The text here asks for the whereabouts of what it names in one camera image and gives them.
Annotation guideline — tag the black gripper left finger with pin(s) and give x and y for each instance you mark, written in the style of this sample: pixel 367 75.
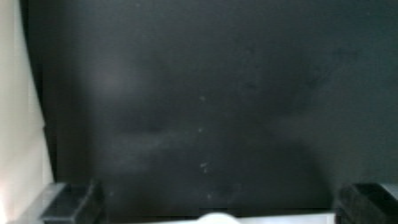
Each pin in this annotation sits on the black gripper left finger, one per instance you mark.
pixel 76 207

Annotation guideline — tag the white drawer cabinet frame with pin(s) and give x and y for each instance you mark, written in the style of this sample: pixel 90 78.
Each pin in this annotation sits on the white drawer cabinet frame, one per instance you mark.
pixel 24 171

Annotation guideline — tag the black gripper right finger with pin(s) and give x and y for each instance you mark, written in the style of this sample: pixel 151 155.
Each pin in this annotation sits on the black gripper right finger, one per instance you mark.
pixel 366 204

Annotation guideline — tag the white front drawer box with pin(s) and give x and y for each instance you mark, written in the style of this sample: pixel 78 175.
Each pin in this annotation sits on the white front drawer box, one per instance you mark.
pixel 218 215

